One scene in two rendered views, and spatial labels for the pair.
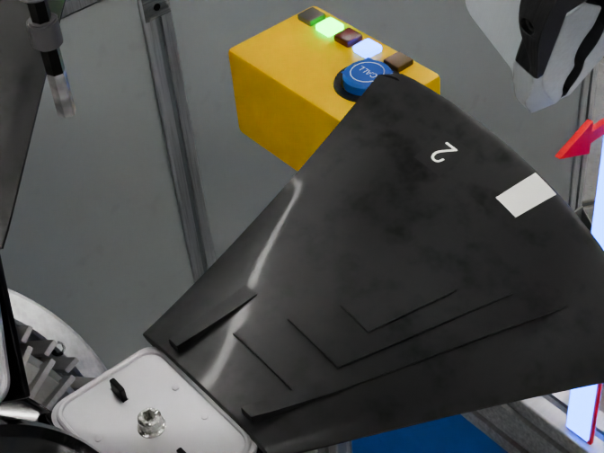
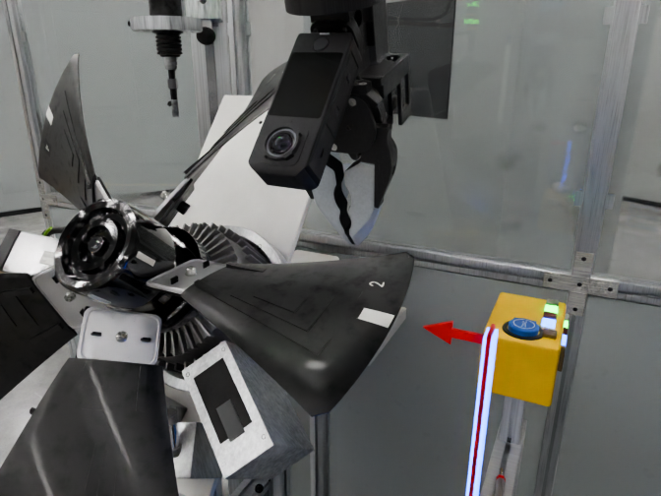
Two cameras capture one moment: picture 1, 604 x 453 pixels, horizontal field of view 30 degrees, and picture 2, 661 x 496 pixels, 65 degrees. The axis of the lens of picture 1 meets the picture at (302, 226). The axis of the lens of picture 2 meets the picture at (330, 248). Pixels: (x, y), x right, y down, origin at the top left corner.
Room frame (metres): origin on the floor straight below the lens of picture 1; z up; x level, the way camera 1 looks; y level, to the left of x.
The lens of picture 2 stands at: (0.21, -0.50, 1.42)
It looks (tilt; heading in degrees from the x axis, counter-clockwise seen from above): 19 degrees down; 62
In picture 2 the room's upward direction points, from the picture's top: straight up
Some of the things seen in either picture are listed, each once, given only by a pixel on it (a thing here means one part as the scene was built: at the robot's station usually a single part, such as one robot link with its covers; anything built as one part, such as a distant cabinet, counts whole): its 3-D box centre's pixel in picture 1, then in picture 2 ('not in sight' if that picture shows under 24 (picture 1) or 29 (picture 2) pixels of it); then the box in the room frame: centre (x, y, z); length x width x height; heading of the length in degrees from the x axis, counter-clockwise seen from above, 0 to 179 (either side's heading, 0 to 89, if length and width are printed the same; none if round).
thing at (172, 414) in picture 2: not in sight; (172, 432); (0.29, 0.09, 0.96); 0.02 x 0.02 x 0.06
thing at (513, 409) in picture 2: not in sight; (514, 403); (0.78, -0.04, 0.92); 0.03 x 0.03 x 0.12; 36
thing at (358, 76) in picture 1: (368, 79); (523, 328); (0.75, -0.06, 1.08); 0.04 x 0.04 x 0.02
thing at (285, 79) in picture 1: (334, 110); (522, 347); (0.78, -0.04, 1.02); 0.16 x 0.10 x 0.11; 36
